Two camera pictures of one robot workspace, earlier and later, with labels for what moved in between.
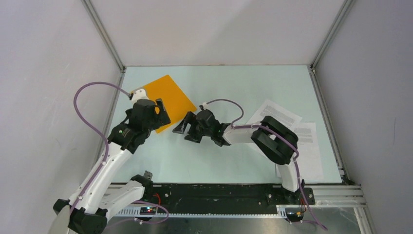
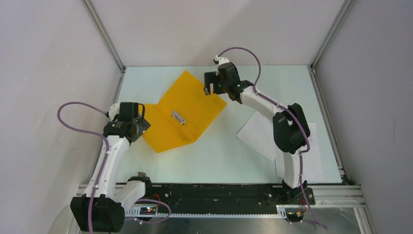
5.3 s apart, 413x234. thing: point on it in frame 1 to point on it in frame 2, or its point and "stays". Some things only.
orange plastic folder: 176,104 to 182,114
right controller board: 294,216 stays
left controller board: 147,210 stays
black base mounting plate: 223,199 stays
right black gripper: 180,128 to 209,78
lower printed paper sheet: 308,159 stays
